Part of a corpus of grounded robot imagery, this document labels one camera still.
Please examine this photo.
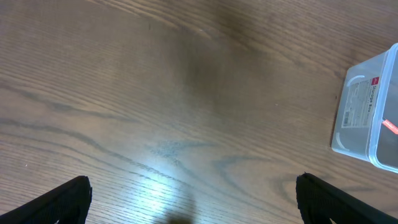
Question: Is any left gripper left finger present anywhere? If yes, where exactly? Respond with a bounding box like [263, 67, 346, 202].
[1, 175, 92, 224]

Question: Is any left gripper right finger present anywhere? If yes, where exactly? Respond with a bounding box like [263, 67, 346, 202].
[296, 173, 397, 224]

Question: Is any clear plastic storage container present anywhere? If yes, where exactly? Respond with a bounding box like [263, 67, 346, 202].
[331, 45, 397, 172]

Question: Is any small hammer with black grip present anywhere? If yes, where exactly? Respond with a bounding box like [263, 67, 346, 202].
[382, 119, 398, 134]

